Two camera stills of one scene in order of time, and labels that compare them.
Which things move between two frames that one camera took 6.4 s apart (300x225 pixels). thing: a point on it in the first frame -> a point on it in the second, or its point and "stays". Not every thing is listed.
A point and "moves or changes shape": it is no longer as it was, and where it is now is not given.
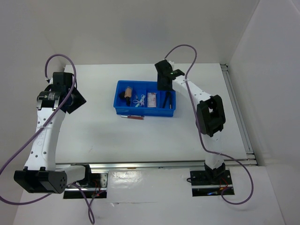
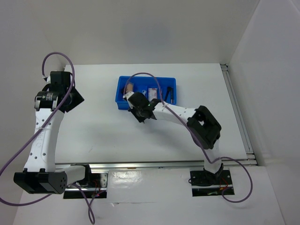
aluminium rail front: (153, 164) stays
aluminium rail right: (251, 156) stays
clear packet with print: (151, 100) moves or changes shape
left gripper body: (77, 99) stays
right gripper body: (160, 86) -> (137, 112)
